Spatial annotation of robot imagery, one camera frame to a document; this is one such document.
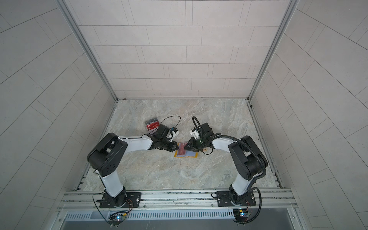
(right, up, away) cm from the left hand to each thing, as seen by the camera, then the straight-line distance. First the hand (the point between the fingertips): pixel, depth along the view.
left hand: (182, 146), depth 91 cm
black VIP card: (-22, +17, +6) cm, 28 cm away
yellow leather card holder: (+5, -2, -8) cm, 9 cm away
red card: (0, -1, -5) cm, 5 cm away
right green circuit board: (+30, -27, -23) cm, 46 cm away
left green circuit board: (-29, -27, -25) cm, 47 cm away
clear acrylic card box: (-19, +10, +2) cm, 22 cm away
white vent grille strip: (-10, -27, -23) cm, 37 cm away
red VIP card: (-20, +13, +5) cm, 24 cm away
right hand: (+2, 0, -6) cm, 6 cm away
